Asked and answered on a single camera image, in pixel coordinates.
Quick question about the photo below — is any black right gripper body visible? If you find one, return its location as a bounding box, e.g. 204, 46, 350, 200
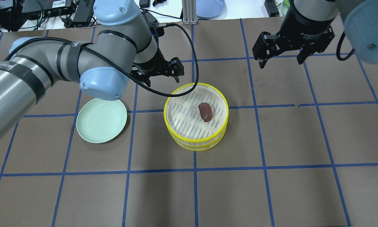
252, 3, 335, 60

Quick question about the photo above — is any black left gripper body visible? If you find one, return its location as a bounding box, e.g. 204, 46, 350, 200
130, 48, 174, 77

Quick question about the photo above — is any yellow steamer tray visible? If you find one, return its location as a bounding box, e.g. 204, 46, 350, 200
168, 125, 227, 151
163, 83, 229, 147

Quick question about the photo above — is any dark red bun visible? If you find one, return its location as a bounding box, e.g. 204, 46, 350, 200
198, 102, 213, 122

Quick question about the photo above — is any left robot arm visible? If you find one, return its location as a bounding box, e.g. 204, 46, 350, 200
0, 0, 184, 140

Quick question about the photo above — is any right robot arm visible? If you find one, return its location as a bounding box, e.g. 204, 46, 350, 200
252, 0, 378, 69

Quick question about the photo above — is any light green plate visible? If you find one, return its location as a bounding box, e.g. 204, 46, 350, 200
76, 98, 128, 143

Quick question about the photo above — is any blue plate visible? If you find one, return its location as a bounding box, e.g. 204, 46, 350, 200
195, 0, 226, 19

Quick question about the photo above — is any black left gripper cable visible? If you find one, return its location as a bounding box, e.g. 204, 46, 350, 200
5, 23, 199, 97

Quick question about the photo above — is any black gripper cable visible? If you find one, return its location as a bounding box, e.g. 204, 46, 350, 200
336, 31, 355, 61
5, 23, 199, 97

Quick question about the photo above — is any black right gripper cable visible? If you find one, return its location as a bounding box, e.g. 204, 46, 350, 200
336, 31, 355, 61

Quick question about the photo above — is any aluminium frame post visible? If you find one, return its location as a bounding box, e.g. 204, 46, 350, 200
182, 0, 198, 25

